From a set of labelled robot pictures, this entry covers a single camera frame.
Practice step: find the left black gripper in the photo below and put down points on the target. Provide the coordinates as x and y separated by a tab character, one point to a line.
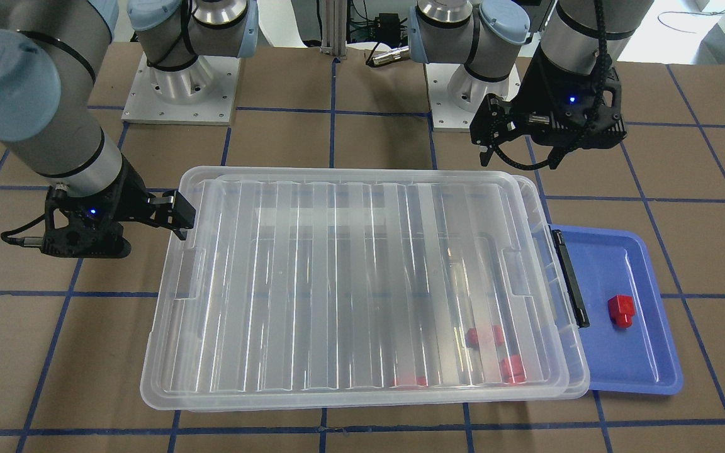
542	88

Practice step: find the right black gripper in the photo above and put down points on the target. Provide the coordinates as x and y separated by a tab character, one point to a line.
128	196

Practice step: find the clear plastic box lid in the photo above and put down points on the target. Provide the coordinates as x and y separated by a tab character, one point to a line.
350	283

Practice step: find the red block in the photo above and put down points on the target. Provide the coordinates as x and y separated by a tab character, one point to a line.
408	382
473	336
512	369
622	309

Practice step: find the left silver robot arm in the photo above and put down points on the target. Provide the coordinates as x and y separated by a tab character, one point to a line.
486	39

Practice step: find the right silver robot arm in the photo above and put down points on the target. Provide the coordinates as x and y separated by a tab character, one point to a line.
50	57

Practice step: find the clear plastic storage box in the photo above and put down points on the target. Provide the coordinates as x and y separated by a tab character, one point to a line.
551	251

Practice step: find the red block in box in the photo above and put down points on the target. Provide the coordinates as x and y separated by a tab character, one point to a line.
408	382
473	336
512	369

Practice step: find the blue plastic tray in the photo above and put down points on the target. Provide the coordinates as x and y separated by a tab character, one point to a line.
629	345

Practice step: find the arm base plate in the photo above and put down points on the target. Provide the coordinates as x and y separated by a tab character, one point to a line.
203	94
455	95

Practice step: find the black box latch handle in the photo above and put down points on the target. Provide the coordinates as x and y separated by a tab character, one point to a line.
579	308

